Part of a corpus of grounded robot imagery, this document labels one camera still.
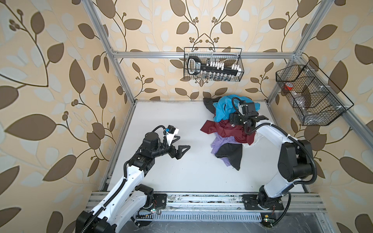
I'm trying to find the black cloth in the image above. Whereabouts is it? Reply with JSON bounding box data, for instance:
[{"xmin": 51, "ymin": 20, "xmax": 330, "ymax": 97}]
[{"xmin": 215, "ymin": 143, "xmax": 243, "ymax": 171}]

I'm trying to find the aluminium frame post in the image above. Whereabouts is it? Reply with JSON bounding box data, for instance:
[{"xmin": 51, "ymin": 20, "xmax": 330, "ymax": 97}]
[{"xmin": 82, "ymin": 0, "xmax": 136, "ymax": 105}]

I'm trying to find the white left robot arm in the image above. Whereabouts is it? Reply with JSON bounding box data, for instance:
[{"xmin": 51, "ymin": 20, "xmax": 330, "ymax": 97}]
[{"xmin": 75, "ymin": 127, "xmax": 190, "ymax": 233}]

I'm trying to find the white cloth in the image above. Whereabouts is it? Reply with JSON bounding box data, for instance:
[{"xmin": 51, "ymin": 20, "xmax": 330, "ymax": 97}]
[{"xmin": 251, "ymin": 130, "xmax": 264, "ymax": 146}]

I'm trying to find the black wire basket right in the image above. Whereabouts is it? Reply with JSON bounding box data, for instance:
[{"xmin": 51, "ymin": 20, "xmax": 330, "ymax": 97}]
[{"xmin": 275, "ymin": 60, "xmax": 354, "ymax": 126}]

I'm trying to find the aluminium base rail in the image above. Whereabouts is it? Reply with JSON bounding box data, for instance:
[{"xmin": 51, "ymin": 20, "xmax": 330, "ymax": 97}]
[{"xmin": 84, "ymin": 190, "xmax": 327, "ymax": 223}]

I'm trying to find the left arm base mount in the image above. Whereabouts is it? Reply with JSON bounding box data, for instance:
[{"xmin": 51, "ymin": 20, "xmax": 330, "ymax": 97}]
[{"xmin": 141, "ymin": 193, "xmax": 168, "ymax": 211}]

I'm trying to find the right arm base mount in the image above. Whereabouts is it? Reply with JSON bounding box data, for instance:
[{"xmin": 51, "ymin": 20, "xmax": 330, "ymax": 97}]
[{"xmin": 242, "ymin": 193, "xmax": 284, "ymax": 211}]

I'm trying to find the maroon cloth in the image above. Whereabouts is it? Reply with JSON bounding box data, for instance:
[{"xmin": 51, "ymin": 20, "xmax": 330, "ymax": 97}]
[{"xmin": 201, "ymin": 120, "xmax": 255, "ymax": 145}]

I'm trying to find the red capped clear bottle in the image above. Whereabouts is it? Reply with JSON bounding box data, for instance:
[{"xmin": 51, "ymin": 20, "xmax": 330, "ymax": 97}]
[{"xmin": 284, "ymin": 82, "xmax": 309, "ymax": 115}]

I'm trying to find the black wire basket back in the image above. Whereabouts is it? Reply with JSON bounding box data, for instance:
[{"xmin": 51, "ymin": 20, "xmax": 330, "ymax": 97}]
[{"xmin": 183, "ymin": 47, "xmax": 244, "ymax": 82}]

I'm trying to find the turquoise mesh cloth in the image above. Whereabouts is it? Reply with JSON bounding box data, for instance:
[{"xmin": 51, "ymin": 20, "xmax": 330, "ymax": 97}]
[{"xmin": 213, "ymin": 95, "xmax": 253, "ymax": 122}]

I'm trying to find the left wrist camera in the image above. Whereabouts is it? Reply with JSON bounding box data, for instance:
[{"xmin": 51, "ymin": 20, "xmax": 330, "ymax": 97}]
[{"xmin": 165, "ymin": 125, "xmax": 180, "ymax": 146}]

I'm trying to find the purple cloth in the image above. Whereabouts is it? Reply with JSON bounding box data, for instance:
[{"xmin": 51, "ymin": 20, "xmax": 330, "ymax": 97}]
[{"xmin": 211, "ymin": 134, "xmax": 242, "ymax": 170}]

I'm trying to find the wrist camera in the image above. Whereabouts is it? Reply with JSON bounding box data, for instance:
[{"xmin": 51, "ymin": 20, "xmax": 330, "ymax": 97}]
[
  {"xmin": 165, "ymin": 125, "xmax": 180, "ymax": 146},
  {"xmin": 241, "ymin": 102, "xmax": 258, "ymax": 117}
]

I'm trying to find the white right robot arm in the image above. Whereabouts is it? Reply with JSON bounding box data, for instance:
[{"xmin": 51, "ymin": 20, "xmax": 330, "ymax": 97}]
[{"xmin": 229, "ymin": 113, "xmax": 317, "ymax": 201}]

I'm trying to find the black tool in basket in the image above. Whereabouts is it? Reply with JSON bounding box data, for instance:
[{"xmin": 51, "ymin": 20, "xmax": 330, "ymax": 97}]
[{"xmin": 186, "ymin": 56, "xmax": 244, "ymax": 76}]

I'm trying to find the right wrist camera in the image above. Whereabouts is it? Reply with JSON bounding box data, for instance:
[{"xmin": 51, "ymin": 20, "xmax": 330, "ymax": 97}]
[{"xmin": 241, "ymin": 102, "xmax": 258, "ymax": 117}]

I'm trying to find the black wire basket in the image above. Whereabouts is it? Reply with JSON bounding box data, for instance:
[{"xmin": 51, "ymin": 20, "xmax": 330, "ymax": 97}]
[
  {"xmin": 183, "ymin": 47, "xmax": 244, "ymax": 82},
  {"xmin": 275, "ymin": 60, "xmax": 354, "ymax": 126}
]

